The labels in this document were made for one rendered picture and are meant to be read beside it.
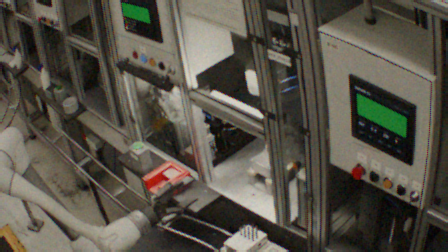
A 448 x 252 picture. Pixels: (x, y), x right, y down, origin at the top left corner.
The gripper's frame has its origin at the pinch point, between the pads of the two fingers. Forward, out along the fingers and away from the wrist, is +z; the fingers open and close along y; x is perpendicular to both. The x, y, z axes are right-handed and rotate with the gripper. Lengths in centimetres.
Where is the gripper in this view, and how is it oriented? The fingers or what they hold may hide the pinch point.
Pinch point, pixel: (187, 191)
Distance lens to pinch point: 224.2
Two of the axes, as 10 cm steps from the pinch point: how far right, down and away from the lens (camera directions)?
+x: -6.8, -3.4, 6.5
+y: -1.4, -8.1, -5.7
